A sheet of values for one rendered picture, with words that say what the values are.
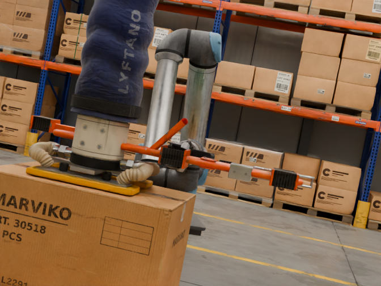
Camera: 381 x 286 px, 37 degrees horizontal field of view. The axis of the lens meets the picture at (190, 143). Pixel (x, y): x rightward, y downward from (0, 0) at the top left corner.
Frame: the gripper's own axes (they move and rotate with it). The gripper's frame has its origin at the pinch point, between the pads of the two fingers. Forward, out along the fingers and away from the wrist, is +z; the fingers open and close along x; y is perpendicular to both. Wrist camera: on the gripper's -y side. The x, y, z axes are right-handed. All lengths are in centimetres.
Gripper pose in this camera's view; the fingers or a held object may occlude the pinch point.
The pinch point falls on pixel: (182, 158)
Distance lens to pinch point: 179.8
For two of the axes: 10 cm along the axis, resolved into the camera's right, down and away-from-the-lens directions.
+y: -9.7, -1.9, 1.3
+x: 1.9, -9.8, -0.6
